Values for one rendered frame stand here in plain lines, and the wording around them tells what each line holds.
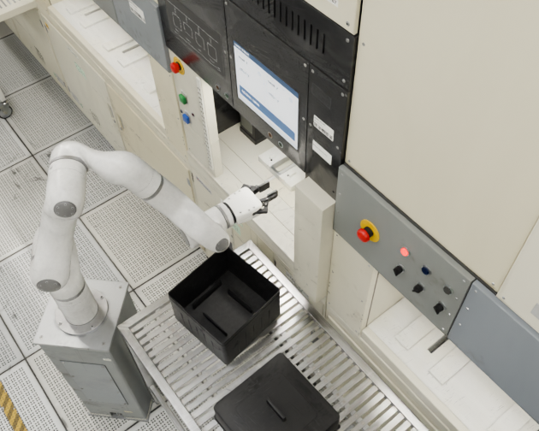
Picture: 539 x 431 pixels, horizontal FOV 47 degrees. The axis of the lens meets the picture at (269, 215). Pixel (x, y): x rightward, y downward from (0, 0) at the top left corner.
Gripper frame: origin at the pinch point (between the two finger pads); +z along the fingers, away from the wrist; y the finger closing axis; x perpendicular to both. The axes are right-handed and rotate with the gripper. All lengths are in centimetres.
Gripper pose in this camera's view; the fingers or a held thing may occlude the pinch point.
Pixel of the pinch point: (268, 191)
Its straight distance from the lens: 200.9
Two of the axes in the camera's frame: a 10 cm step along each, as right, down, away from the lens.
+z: 8.2, -4.7, 3.3
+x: -0.2, -6.0, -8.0
